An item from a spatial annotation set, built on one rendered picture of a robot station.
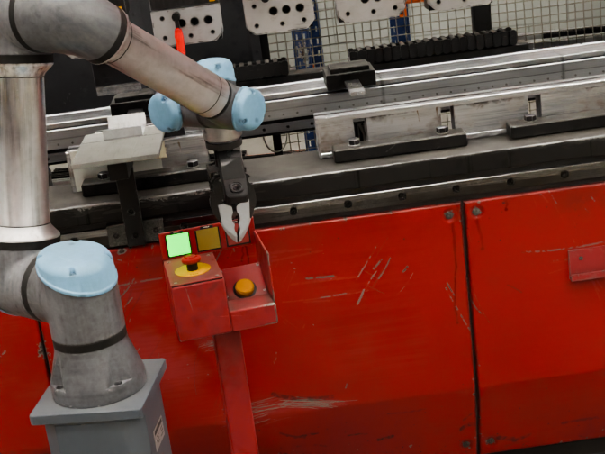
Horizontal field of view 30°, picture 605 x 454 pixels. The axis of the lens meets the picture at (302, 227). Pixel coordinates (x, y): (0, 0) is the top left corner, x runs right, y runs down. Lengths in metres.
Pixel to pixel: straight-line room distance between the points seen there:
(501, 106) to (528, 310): 0.47
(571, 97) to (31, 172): 1.32
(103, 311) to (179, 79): 0.40
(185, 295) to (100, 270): 0.50
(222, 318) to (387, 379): 0.56
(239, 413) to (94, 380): 0.66
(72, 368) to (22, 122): 0.39
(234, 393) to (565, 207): 0.84
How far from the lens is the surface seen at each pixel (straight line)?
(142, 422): 1.80
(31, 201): 1.83
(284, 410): 2.67
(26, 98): 1.82
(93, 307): 1.74
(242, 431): 2.40
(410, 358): 2.64
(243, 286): 2.29
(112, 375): 1.79
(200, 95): 1.90
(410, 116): 2.58
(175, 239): 2.33
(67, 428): 1.81
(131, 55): 1.79
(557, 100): 2.65
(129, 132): 2.49
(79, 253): 1.77
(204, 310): 2.22
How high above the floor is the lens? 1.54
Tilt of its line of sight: 18 degrees down
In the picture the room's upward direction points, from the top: 7 degrees counter-clockwise
